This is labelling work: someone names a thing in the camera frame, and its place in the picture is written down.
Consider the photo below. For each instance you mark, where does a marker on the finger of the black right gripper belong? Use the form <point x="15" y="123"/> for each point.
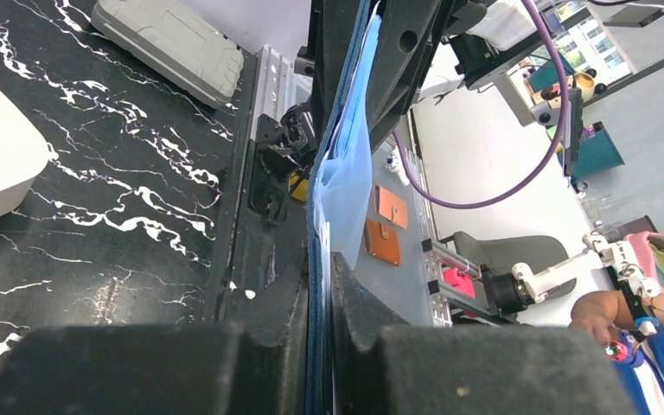
<point x="408" y="37"/>
<point x="331" y="27"/>

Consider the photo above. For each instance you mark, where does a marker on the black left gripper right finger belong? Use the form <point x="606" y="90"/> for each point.
<point x="384" y="365"/>

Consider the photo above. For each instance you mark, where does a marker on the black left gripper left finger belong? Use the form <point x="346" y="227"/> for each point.
<point x="252" y="364"/>

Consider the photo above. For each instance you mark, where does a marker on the blue leather card holder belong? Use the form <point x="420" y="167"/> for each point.
<point x="339" y="183"/>

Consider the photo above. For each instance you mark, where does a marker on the operator hand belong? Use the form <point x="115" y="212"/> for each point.
<point x="603" y="315"/>

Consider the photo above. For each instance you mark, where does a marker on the orange leather wallet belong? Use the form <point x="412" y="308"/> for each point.
<point x="381" y="242"/>

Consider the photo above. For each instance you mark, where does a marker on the grey pad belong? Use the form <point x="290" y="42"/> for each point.
<point x="174" y="41"/>

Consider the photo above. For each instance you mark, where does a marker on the tan leather wallet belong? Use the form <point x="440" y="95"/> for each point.
<point x="391" y="207"/>

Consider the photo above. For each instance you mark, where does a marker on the black marbled table mat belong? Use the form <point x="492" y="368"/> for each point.
<point x="120" y="226"/>

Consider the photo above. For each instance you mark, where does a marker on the teal storage box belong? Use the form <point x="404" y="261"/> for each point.
<point x="596" y="153"/>

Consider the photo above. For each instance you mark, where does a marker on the aluminium frame rail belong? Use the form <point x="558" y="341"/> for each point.
<point x="277" y="87"/>

